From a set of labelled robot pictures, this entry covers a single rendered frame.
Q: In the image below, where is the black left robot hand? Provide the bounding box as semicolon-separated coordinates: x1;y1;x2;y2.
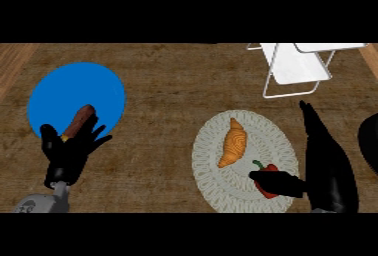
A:
39;114;114;190

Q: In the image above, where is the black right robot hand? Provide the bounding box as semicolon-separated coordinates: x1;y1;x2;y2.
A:
248;100;360;214

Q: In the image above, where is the pale woven oval placemat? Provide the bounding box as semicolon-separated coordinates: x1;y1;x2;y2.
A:
191;109;301;214

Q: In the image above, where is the golden brown croissant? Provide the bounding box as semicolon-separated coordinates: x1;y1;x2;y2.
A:
217;117;248;169

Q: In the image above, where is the brown chocolate bar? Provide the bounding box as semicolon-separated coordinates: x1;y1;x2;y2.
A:
59;104;98;142

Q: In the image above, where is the black rounded object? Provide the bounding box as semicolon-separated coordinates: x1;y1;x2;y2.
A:
356;113;378;177

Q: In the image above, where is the red bell pepper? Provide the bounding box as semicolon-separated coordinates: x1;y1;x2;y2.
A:
251;159;282;200

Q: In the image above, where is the blue round plate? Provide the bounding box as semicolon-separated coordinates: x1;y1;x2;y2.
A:
27;61;127;141

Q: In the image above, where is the white wire tiered shelf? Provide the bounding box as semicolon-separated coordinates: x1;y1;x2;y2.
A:
245;42;371;100

